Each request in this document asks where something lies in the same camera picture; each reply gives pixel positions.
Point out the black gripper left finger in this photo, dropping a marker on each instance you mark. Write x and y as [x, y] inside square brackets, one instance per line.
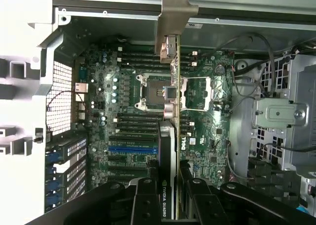
[145, 202]

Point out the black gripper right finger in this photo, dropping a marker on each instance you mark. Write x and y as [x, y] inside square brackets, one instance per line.
[200, 202]

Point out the long black expansion slot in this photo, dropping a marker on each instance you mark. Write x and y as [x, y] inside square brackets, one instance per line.
[133, 139]
[128, 173]

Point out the short black expansion slot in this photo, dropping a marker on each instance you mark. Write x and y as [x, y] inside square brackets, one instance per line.
[116, 159]

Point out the blue expansion slot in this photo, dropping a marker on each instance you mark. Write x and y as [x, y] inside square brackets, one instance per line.
[133, 150]

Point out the black RAM slot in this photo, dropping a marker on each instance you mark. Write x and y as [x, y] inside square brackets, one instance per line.
[140, 59]
[138, 126]
[138, 121]
[138, 115]
[140, 64]
[140, 53]
[145, 69]
[138, 131]

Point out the black perforated slot cover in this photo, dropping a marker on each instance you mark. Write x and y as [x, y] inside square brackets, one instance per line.
[74, 191]
[74, 148]
[74, 173]

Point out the green Dell motherboard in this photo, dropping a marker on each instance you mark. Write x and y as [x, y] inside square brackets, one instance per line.
[205, 126]

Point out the silver socket cover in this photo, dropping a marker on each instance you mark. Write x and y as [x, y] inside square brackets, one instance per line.
[197, 94]

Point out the CPU socket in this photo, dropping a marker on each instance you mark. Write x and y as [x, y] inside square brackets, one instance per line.
[150, 91]

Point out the silver ethernet port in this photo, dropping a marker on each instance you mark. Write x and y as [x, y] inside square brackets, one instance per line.
[81, 87]

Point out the round coin cell battery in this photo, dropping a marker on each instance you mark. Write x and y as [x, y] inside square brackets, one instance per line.
[219, 69]

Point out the metal disk bay cage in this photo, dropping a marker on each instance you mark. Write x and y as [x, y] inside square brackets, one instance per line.
[303, 86]

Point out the open metal PC case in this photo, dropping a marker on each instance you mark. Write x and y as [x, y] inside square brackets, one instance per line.
[123, 29]

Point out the white parts rack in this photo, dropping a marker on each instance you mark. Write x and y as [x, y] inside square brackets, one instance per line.
[32, 69]

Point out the white case label sticker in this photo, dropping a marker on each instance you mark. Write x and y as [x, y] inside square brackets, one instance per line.
[193, 25]

